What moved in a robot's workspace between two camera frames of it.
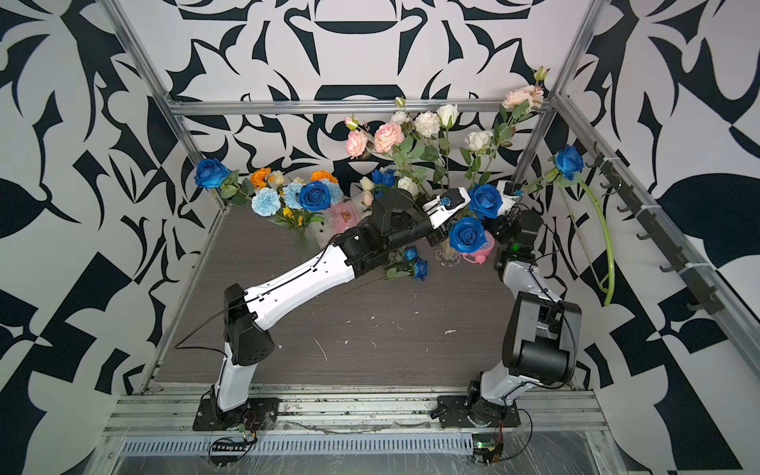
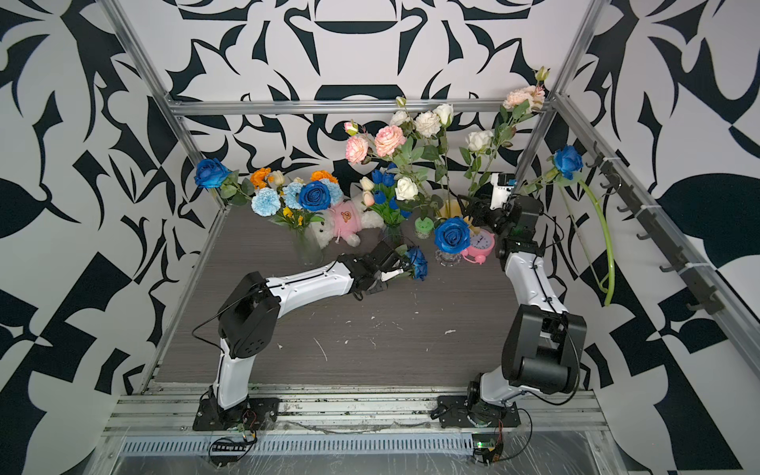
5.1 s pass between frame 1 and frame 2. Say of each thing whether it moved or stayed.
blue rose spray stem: stayed
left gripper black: moved
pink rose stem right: stayed
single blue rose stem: stayed
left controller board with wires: stayed
